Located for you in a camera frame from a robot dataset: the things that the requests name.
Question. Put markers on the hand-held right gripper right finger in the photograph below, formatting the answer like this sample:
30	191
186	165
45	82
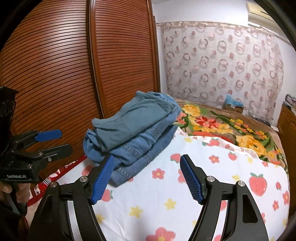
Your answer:
190	179

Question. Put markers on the red printed cloth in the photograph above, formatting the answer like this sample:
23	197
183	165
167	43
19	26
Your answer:
57	172

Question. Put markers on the teal pants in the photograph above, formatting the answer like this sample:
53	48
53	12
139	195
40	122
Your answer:
129	120

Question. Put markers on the wooden cabinet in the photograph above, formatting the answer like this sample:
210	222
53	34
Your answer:
286	129

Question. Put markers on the white air conditioner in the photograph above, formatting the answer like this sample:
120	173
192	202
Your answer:
260	12

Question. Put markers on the wooden slatted wardrobe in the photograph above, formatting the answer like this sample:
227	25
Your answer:
57	69

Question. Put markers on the person's left hand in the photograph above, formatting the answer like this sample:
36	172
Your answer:
22	193

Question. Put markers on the folded blue denim jeans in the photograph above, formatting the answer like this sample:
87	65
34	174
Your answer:
141	148

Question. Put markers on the brown floral blanket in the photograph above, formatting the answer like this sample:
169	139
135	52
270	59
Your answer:
208	122

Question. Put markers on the small cardboard box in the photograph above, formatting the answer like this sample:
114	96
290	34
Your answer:
231	109

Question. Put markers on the white strawberry flower bedsheet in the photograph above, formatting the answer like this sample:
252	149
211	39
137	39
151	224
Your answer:
161	192

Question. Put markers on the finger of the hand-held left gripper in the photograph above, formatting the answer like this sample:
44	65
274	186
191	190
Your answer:
62	150
47	136

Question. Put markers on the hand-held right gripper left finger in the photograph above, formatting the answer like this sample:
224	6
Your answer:
101	182

